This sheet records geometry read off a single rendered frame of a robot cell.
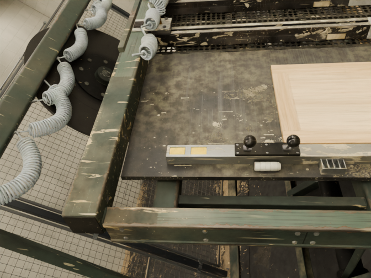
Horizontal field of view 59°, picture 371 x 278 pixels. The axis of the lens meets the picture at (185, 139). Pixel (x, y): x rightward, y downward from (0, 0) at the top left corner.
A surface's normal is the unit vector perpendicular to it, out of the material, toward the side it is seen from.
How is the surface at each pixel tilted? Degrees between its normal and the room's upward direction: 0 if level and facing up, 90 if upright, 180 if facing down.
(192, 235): 90
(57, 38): 90
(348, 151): 51
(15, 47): 90
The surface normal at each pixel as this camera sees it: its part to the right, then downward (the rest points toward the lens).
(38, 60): 0.55, -0.53
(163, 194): -0.09, -0.67
